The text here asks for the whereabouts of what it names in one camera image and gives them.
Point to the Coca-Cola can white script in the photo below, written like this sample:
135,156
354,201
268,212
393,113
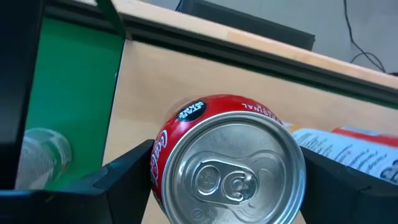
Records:
233,174

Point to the white Celsius can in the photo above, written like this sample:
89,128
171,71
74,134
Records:
43,158
342,152

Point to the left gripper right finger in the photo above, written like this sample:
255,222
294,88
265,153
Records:
342,202

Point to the black metal table frame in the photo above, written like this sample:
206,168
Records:
217,51

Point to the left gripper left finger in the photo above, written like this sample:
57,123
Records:
93,205

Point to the green table mat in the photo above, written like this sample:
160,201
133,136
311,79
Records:
74,93

